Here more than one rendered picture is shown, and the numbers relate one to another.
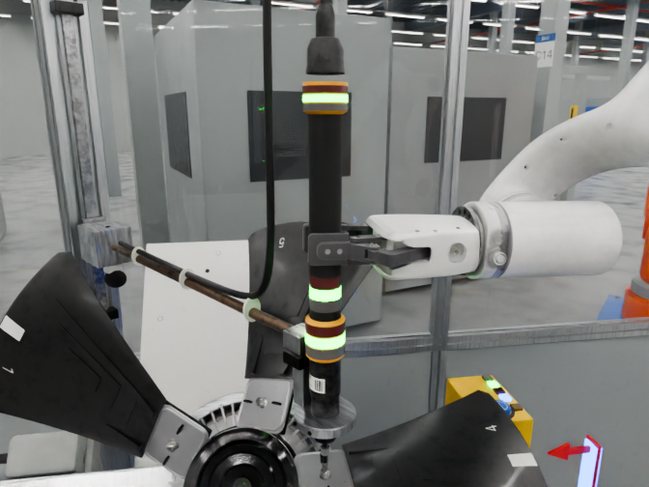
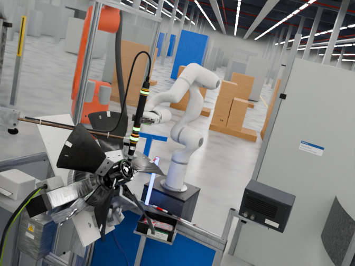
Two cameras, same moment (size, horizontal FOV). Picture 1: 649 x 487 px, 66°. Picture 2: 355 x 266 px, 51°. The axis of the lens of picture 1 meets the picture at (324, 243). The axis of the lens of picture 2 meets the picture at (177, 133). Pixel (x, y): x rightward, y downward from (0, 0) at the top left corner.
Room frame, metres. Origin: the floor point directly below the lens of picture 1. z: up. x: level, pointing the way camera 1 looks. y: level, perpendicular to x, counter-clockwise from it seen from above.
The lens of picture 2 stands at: (-0.65, 1.49, 1.89)
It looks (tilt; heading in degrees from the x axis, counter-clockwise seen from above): 13 degrees down; 301
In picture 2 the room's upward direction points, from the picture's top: 14 degrees clockwise
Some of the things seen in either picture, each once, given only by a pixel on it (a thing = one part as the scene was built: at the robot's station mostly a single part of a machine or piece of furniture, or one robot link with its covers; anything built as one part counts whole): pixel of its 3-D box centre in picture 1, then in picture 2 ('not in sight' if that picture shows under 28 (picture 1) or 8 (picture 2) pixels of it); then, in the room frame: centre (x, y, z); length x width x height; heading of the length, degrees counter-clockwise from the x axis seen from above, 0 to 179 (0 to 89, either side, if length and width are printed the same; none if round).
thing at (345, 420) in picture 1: (319, 378); (130, 147); (0.50, 0.01, 1.31); 0.09 x 0.07 x 0.10; 44
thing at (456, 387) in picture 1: (485, 419); not in sight; (0.84, -0.31, 1.02); 0.16 x 0.10 x 0.11; 9
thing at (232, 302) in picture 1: (185, 280); (74, 129); (0.72, 0.21, 1.35); 0.54 x 0.01 x 0.01; 44
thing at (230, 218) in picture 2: not in sight; (228, 224); (0.03, -0.44, 0.96); 0.03 x 0.03 x 0.20; 9
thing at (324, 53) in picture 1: (324, 246); (138, 120); (0.50, 0.00, 1.46); 0.04 x 0.04 x 0.46
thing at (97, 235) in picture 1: (104, 242); (7, 116); (0.95, 0.43, 1.35); 0.10 x 0.07 x 0.08; 44
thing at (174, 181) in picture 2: not in sight; (176, 173); (0.54, -0.60, 1.04); 0.19 x 0.19 x 0.18
